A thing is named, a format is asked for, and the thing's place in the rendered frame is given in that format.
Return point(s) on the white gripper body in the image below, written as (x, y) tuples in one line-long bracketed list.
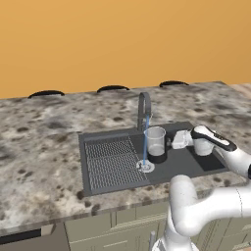
[(181, 139)]

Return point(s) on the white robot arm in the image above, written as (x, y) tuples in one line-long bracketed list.
[(209, 202)]

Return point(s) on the clear jug with black base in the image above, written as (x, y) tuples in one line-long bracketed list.
[(155, 140)]

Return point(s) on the blue water stream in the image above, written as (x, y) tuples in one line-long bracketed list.
[(145, 147)]

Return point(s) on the silver sink drain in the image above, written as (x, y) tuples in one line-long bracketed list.
[(145, 167)]

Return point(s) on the dark grey sink faucet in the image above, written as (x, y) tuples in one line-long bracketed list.
[(143, 108)]

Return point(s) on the dark grey sink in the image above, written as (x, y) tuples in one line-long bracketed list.
[(111, 163)]

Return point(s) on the black curved chair back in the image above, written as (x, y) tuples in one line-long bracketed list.
[(173, 83), (112, 88), (45, 93)]

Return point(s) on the beige cupboard door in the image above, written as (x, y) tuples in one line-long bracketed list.
[(228, 233), (124, 237)]

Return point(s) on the beige drawer front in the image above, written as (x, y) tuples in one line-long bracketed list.
[(90, 226)]

